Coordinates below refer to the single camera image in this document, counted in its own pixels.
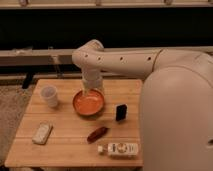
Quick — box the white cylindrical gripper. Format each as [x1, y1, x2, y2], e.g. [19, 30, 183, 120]
[82, 69, 104, 95]

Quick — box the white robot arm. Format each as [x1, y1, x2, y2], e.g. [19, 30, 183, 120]
[72, 40, 213, 171]

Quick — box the orange bowl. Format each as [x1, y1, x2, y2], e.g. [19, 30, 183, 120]
[73, 89, 105, 116]

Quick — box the black rectangular box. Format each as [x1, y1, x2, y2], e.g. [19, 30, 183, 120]
[116, 104, 127, 121]

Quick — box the clear plastic cup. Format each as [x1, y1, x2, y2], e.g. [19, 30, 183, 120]
[40, 85, 58, 108]

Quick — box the brown snack bar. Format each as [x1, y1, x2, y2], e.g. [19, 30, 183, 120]
[87, 127, 108, 143]

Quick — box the wooden table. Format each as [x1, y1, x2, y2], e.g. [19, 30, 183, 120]
[5, 79, 142, 167]

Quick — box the white wrapped packet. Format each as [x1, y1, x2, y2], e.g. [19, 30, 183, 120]
[32, 123, 53, 145]

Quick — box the white plastic bottle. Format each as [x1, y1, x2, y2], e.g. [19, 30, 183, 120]
[97, 143, 139, 157]

